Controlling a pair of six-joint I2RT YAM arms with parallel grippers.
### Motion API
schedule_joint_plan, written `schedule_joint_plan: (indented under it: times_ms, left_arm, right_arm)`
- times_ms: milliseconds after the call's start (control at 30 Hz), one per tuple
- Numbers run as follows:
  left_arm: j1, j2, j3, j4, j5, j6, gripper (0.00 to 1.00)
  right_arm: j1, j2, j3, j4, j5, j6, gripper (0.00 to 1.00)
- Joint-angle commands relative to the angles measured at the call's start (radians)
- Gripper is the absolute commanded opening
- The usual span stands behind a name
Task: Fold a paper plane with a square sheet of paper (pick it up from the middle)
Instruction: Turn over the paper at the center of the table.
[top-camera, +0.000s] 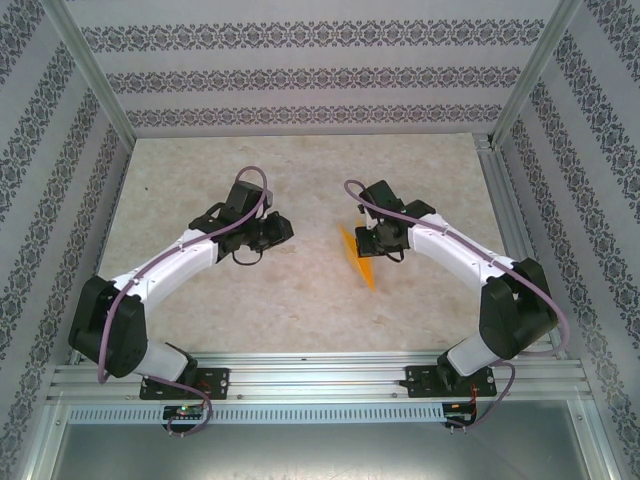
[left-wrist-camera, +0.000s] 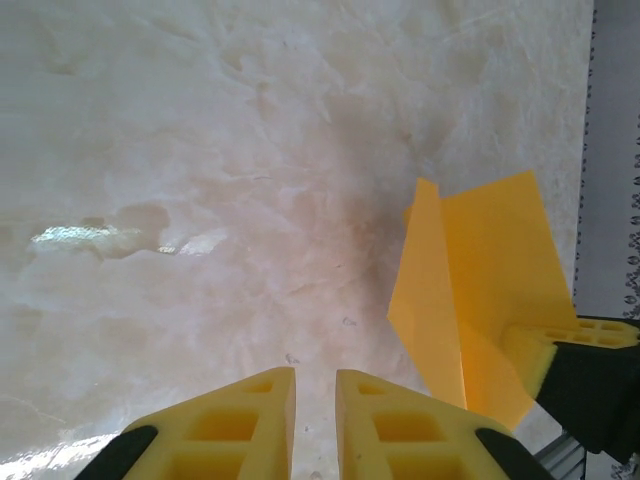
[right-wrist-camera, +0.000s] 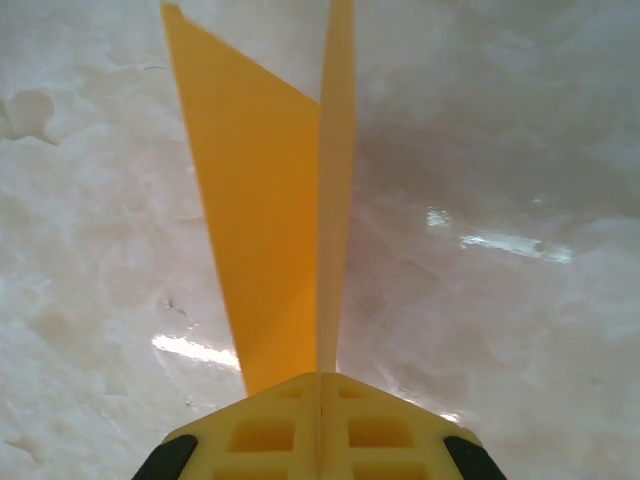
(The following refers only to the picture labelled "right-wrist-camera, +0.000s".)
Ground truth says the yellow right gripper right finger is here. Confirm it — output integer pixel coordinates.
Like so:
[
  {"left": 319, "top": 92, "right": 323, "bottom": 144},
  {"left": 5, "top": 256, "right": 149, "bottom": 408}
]
[{"left": 319, "top": 372, "right": 502, "bottom": 480}]

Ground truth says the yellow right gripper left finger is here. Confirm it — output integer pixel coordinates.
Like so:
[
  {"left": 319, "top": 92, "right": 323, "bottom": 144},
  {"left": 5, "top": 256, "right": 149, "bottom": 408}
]
[{"left": 130, "top": 372, "right": 321, "bottom": 480}]

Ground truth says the orange cloth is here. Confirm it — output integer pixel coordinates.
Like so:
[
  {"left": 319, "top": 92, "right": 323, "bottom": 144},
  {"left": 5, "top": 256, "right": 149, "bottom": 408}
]
[{"left": 159, "top": 0, "right": 357, "bottom": 397}]

